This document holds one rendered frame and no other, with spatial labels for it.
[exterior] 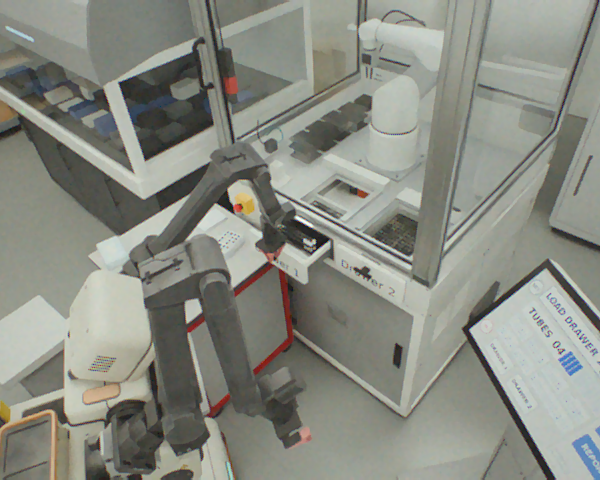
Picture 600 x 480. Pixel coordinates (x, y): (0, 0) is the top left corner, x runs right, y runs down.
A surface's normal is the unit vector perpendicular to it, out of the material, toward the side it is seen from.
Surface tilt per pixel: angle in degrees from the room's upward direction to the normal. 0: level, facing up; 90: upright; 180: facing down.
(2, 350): 0
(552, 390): 50
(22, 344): 0
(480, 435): 0
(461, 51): 90
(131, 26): 90
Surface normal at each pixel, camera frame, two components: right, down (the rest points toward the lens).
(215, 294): 0.35, 0.62
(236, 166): 0.40, -0.58
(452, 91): -0.68, 0.53
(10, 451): -0.07, -0.73
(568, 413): -0.79, -0.33
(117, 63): 0.73, 0.43
